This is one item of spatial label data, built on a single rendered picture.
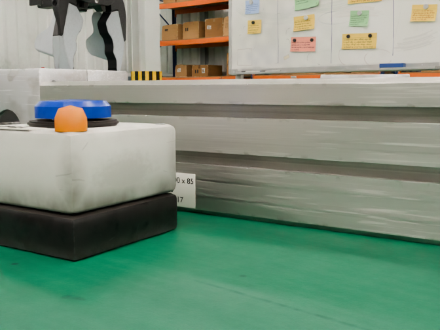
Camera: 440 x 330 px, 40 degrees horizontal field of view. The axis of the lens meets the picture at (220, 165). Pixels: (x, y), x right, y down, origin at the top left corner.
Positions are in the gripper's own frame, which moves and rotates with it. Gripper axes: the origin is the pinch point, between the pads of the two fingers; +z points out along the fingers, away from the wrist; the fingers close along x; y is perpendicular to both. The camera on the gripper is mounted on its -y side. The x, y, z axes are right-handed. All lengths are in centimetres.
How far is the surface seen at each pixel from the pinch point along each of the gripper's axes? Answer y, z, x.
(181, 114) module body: -30.4, 3.4, 22.0
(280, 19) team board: 124, -42, -281
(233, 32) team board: 160, -37, -284
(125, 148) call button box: -34.0, 4.8, 31.5
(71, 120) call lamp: -33.6, 3.2, 34.6
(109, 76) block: -17.9, 0.7, 15.8
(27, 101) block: -16.5, 2.7, 23.2
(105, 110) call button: -32.0, 2.9, 30.7
